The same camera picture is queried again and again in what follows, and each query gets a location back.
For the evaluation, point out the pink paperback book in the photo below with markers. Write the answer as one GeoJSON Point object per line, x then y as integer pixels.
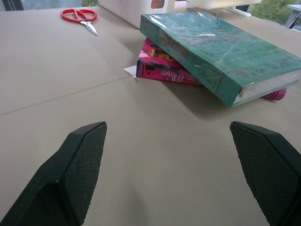
{"type": "Point", "coordinates": [162, 68]}

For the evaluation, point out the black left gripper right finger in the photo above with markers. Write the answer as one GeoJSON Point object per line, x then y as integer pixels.
{"type": "Point", "coordinates": [268, 169]}

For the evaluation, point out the green plastic-wrapped book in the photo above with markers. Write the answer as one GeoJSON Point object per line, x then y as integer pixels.
{"type": "Point", "coordinates": [211, 54]}

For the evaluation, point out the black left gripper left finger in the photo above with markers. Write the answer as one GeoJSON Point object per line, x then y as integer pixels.
{"type": "Point", "coordinates": [70, 174]}

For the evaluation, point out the grey table with metal legs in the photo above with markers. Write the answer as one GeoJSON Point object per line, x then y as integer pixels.
{"type": "Point", "coordinates": [294, 14]}

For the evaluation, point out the small white paper slip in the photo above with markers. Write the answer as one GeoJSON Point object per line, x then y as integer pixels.
{"type": "Point", "coordinates": [130, 70]}

